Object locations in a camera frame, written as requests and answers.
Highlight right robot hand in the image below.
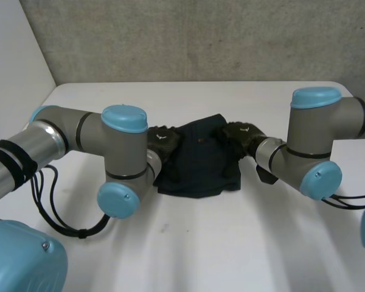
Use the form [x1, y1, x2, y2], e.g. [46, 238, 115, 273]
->
[212, 120, 266, 179]

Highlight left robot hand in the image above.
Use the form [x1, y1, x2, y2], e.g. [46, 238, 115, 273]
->
[147, 125, 186, 180]

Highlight dark blue shorts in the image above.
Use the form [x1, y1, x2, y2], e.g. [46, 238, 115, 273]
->
[152, 113, 242, 199]

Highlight black cable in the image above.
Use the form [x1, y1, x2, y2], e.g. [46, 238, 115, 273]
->
[321, 191, 365, 211]
[30, 165, 116, 240]

